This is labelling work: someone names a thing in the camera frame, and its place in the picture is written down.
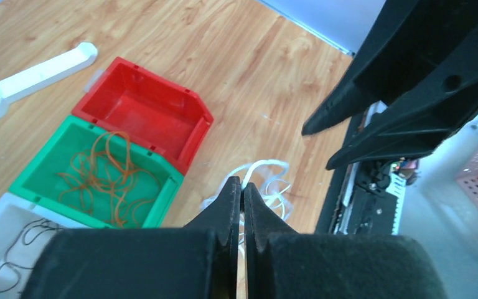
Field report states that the white plastic bin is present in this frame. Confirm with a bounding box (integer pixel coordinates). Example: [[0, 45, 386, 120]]
[[0, 193, 83, 298]]

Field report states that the black cable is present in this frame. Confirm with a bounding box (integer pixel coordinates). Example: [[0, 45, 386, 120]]
[[0, 217, 65, 295]]

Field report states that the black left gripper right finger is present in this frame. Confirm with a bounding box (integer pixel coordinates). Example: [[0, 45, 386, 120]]
[[243, 183, 447, 298]]

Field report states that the orange cable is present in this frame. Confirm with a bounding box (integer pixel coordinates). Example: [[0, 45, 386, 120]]
[[57, 131, 161, 229]]

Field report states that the cable bundle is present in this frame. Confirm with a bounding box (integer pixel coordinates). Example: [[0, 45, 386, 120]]
[[199, 158, 293, 257]]

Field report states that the green plastic bin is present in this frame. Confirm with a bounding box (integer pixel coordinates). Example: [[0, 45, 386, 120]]
[[9, 116, 184, 229]]

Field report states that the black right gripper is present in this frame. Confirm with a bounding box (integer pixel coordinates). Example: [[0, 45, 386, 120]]
[[301, 1, 478, 170]]

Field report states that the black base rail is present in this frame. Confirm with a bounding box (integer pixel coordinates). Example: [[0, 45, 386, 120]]
[[314, 161, 408, 235]]

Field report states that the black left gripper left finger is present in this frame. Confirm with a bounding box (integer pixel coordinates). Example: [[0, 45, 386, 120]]
[[21, 176, 241, 298]]

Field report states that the red plastic bin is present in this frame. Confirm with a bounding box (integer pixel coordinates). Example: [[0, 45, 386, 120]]
[[72, 57, 213, 174]]

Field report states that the white stand with metal pole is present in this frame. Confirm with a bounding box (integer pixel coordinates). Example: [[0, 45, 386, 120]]
[[0, 42, 98, 119]]

